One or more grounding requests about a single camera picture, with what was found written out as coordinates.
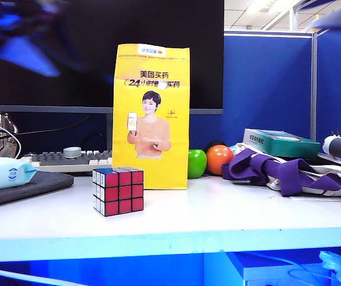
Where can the grey and white keyboard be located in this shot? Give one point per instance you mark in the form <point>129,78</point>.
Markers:
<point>54,161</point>

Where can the black computer monitor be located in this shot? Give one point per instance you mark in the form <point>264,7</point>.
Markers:
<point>203,59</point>

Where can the orange ball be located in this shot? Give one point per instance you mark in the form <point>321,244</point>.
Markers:
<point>219,159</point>

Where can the teal cardboard box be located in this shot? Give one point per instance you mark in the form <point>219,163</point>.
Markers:
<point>280,146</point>

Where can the white drawer cabinet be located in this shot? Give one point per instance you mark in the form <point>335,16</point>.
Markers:
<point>277,272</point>

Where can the ceiling light panel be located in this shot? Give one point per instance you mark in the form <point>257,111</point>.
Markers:
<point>272,6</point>

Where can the green apple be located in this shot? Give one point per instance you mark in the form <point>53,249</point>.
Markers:
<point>197,164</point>

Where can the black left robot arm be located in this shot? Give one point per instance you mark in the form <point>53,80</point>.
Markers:
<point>30,50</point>

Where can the grey tape roll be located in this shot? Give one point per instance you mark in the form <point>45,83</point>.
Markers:
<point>72,152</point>

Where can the dark grey felt mat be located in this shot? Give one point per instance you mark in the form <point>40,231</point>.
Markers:
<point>39,184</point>

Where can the light blue wet wipes pack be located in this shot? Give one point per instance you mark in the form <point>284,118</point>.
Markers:
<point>0,174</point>

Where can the blue office partition panel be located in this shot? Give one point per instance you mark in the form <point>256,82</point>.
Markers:
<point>339,89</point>
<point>265,89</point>

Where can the translucent plastic tubing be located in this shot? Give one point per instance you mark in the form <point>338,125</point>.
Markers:
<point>337,265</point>

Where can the Rubik's cube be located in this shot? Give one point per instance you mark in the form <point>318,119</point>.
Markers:
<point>119,190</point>

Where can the yellow printed paper bag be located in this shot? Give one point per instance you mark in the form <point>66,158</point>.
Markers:
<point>150,131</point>

